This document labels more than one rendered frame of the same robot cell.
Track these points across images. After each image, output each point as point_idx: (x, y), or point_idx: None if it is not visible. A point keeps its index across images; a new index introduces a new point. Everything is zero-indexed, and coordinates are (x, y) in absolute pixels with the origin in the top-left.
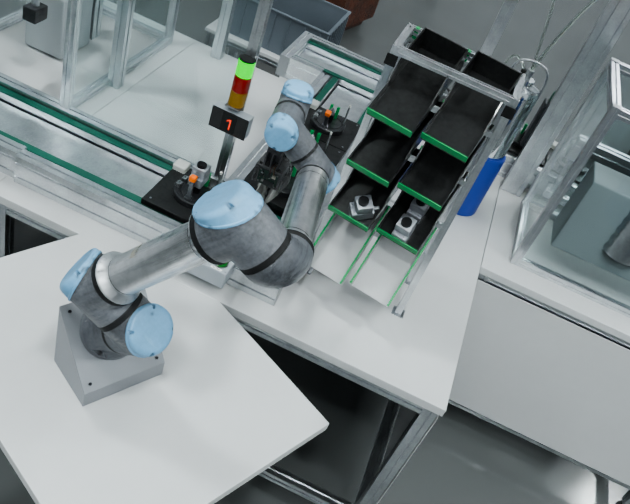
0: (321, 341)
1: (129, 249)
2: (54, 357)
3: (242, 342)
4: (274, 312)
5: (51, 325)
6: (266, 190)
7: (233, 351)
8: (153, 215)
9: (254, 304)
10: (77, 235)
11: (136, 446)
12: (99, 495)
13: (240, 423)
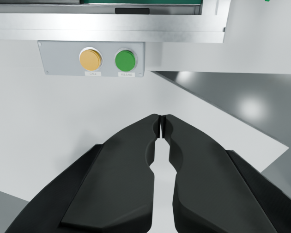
0: (281, 59)
1: (25, 55)
2: None
3: (190, 108)
4: (214, 47)
5: (52, 164)
6: (152, 128)
7: (186, 121)
8: None
9: (186, 50)
10: None
11: (154, 207)
12: (152, 229)
13: None
